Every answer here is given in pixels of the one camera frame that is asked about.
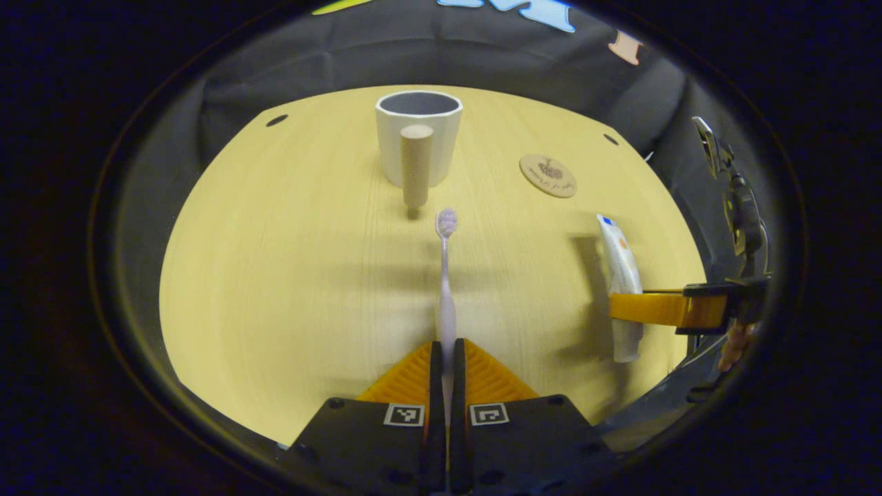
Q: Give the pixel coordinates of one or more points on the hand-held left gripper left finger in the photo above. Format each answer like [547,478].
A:
[436,427]

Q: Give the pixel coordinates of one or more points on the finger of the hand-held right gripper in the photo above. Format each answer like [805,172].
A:
[648,308]

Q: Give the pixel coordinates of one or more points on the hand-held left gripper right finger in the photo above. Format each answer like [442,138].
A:
[457,427]

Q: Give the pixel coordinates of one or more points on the white toothpaste tube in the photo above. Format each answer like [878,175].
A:
[623,262]

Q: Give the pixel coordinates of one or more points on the pale purple toothbrush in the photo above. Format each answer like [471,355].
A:
[446,303]

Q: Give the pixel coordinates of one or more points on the round wooden coaster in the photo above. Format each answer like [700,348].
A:
[548,176]

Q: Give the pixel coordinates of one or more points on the wooden desktop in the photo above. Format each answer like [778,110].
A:
[275,275]

